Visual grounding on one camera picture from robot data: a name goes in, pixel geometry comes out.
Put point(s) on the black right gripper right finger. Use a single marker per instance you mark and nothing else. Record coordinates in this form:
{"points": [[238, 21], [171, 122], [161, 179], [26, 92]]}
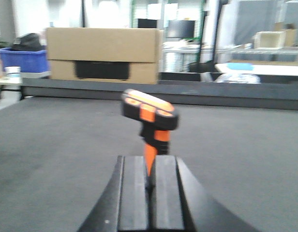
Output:
{"points": [[179, 202]]}

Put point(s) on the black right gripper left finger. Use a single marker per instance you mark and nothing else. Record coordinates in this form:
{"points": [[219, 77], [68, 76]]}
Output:
{"points": [[123, 205]]}

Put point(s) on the orange black barcode scanner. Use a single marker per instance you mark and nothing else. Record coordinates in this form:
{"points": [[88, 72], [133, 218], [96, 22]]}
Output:
{"points": [[157, 117]]}

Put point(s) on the large cardboard box black print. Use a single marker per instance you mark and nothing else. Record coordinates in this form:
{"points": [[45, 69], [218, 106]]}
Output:
{"points": [[105, 55]]}

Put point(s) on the white open box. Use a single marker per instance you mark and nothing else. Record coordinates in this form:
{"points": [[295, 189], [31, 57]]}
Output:
{"points": [[269, 40]]}

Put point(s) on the crumpled white plastic bag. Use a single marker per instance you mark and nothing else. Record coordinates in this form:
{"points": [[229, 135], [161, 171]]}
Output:
{"points": [[238, 78]]}

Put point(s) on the blue bin behind table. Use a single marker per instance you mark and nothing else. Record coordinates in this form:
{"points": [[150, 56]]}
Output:
{"points": [[28, 61]]}

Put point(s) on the white cup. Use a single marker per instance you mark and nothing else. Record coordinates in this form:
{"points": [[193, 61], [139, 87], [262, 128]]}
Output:
{"points": [[13, 72]]}

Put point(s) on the black bag in bin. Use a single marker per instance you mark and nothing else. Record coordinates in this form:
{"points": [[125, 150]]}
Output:
{"points": [[28, 42]]}

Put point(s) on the dark grey table rail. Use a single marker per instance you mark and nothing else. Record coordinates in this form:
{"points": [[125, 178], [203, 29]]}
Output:
{"points": [[268, 96]]}

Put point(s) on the white wire shelf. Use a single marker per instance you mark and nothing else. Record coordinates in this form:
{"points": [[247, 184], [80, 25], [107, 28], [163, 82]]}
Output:
{"points": [[176, 57]]}

